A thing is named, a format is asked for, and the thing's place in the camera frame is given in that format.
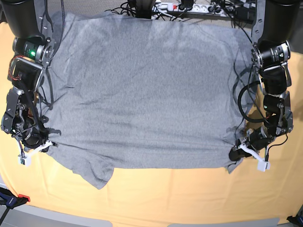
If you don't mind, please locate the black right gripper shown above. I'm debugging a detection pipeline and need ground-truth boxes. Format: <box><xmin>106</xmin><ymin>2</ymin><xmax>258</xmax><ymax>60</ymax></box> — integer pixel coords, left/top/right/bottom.
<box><xmin>22</xmin><ymin>132</ymin><xmax>49</xmax><ymax>149</ymax></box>

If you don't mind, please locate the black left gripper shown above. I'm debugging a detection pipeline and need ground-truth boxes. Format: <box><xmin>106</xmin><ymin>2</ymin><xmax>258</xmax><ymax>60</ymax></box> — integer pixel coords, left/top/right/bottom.
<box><xmin>229</xmin><ymin>129</ymin><xmax>276</xmax><ymax>161</ymax></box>

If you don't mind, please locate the grey t-shirt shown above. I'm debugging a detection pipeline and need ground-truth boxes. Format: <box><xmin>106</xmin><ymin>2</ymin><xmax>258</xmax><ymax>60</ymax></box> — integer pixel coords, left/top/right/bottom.
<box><xmin>40</xmin><ymin>12</ymin><xmax>251</xmax><ymax>189</ymax></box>

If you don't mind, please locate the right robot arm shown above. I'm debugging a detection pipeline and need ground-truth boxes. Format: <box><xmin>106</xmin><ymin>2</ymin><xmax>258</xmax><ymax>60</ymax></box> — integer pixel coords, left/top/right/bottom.
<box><xmin>0</xmin><ymin>0</ymin><xmax>56</xmax><ymax>152</ymax></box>

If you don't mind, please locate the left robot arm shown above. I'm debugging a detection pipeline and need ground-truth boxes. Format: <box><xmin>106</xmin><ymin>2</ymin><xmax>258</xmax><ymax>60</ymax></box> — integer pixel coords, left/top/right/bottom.
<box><xmin>229</xmin><ymin>0</ymin><xmax>301</xmax><ymax>162</ymax></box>

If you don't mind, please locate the blue red clamp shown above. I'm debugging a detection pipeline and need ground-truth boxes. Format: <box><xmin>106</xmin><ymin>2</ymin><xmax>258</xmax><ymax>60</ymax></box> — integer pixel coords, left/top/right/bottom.
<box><xmin>0</xmin><ymin>187</ymin><xmax>30</xmax><ymax>210</ymax></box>

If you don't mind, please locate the yellow table cloth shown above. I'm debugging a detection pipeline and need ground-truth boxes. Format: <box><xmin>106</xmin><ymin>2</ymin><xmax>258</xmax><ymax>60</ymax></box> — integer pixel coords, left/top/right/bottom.
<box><xmin>0</xmin><ymin>21</ymin><xmax>303</xmax><ymax>225</ymax></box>

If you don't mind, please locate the black power adapter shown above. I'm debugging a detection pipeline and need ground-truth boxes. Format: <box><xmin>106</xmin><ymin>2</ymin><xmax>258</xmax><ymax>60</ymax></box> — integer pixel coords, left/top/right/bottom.
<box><xmin>235</xmin><ymin>7</ymin><xmax>256</xmax><ymax>24</ymax></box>

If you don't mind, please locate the white power strip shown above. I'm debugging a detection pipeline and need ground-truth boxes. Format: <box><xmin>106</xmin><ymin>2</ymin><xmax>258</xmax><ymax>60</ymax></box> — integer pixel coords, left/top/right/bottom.
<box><xmin>154</xmin><ymin>1</ymin><xmax>228</xmax><ymax>17</ymax></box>

